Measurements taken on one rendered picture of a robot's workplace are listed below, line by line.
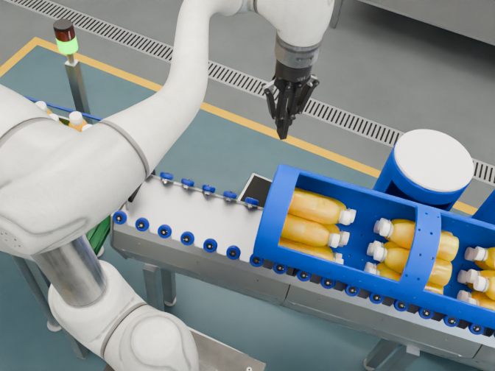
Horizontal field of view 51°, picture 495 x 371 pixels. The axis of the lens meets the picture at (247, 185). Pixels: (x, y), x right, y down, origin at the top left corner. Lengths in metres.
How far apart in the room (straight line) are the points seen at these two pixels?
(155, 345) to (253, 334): 1.45
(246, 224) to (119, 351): 0.70
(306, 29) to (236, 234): 0.87
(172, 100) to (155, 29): 3.17
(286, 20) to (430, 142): 1.08
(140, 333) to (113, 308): 0.09
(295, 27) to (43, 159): 0.52
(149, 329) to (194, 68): 0.57
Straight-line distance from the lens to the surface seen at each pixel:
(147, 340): 1.12
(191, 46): 0.84
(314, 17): 0.97
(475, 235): 1.72
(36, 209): 0.64
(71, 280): 1.05
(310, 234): 1.46
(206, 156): 3.06
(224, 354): 1.38
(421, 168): 1.86
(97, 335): 1.21
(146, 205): 1.74
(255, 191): 2.74
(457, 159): 1.95
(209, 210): 1.72
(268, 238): 1.42
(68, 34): 1.87
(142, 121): 0.71
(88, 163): 0.65
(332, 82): 3.64
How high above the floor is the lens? 2.36
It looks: 53 degrees down
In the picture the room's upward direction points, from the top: 9 degrees clockwise
